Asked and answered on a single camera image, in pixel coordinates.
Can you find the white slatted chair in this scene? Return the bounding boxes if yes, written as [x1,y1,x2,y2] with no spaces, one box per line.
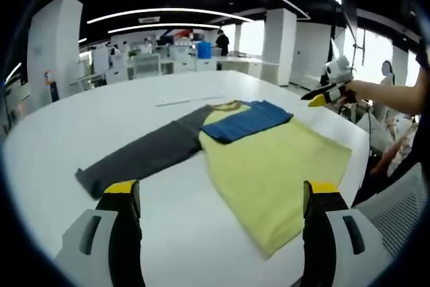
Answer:
[133,53,161,76]

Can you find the white template strip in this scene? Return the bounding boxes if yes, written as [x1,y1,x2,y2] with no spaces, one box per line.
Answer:
[155,93,225,108]

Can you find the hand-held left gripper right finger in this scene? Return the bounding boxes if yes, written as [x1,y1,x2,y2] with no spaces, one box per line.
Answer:
[301,179,394,287]

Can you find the white square pillar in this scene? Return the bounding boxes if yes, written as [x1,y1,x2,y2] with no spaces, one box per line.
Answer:
[26,0,83,99]
[261,7,298,86]

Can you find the yellow blue grey garment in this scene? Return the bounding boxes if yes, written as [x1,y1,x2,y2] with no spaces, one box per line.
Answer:
[74,99,353,261]

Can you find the blue container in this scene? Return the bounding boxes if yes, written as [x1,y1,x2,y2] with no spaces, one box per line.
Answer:
[197,41,212,59]

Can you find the small black cabinet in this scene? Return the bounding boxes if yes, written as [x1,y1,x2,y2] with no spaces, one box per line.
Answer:
[48,81,60,102]

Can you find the black light stand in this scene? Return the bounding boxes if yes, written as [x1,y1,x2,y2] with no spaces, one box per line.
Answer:
[351,28,368,66]

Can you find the long white counter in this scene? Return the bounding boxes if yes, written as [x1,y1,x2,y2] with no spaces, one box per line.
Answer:
[214,56,263,77]

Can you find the grey mesh office chair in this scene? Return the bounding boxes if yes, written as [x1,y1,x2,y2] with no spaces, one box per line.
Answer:
[351,162,426,257]

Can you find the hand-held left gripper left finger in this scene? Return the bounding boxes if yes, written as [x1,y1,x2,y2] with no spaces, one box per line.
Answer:
[53,179,146,287]

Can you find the person's right hand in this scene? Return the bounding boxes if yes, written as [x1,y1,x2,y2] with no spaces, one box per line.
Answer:
[344,80,369,103]

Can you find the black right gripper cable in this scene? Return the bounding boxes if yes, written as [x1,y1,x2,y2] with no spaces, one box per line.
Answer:
[365,107,379,159]

